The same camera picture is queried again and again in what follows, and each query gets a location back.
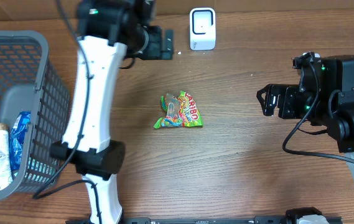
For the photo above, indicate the grey plastic mesh basket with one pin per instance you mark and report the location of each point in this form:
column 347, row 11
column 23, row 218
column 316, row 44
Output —
column 28, row 82

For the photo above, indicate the blue snack packet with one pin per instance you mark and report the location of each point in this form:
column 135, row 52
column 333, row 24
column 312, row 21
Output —
column 16, row 139

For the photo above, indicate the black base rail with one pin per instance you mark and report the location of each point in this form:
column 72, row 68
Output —
column 256, row 220

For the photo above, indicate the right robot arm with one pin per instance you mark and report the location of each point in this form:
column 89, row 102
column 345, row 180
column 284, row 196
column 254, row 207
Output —
column 323, row 97

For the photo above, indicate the green Haribo gummy bag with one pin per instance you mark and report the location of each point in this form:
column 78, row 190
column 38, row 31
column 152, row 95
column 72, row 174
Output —
column 180, row 111

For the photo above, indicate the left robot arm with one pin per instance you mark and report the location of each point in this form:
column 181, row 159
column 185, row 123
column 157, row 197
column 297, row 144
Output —
column 108, row 32

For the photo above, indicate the white barcode scanner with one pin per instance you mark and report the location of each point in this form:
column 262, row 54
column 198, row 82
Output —
column 202, row 28

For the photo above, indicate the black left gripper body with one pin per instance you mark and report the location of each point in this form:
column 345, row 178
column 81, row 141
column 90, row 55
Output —
column 152, row 50

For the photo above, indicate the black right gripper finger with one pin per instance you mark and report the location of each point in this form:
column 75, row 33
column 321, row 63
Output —
column 268, row 104
column 264, row 93

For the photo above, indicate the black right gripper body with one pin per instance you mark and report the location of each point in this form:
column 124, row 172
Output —
column 293, row 104

